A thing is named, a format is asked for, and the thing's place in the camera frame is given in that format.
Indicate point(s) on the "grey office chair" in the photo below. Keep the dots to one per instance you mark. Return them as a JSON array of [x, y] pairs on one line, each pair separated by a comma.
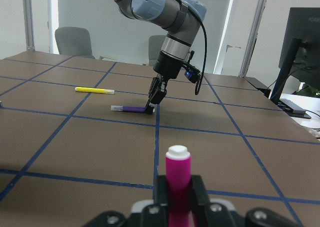
[[155, 43], [74, 41]]

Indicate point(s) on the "green potted plant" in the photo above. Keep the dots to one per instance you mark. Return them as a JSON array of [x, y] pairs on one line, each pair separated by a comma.
[[309, 91]]

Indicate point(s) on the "purple pen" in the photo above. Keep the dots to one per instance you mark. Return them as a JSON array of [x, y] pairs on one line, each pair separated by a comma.
[[132, 109]]

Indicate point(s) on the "yellow pen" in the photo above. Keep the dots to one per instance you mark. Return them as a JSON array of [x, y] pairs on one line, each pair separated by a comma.
[[94, 90]]

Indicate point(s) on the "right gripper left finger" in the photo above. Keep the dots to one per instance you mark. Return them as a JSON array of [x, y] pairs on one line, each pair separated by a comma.
[[144, 213]]

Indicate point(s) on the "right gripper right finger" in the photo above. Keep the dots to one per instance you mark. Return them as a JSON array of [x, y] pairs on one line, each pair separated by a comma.
[[218, 212]]

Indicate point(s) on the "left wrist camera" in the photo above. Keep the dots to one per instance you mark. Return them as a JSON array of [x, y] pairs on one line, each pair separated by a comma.
[[191, 72]]

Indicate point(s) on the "pink pen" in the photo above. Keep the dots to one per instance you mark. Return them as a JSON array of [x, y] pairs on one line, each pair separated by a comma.
[[178, 178]]

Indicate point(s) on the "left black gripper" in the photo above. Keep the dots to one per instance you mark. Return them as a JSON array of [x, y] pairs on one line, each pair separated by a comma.
[[167, 68]]

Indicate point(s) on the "black monitor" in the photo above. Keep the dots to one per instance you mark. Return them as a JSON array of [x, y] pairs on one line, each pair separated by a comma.
[[300, 56]]

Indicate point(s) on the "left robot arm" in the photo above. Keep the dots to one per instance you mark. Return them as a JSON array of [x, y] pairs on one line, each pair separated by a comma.
[[182, 20]]

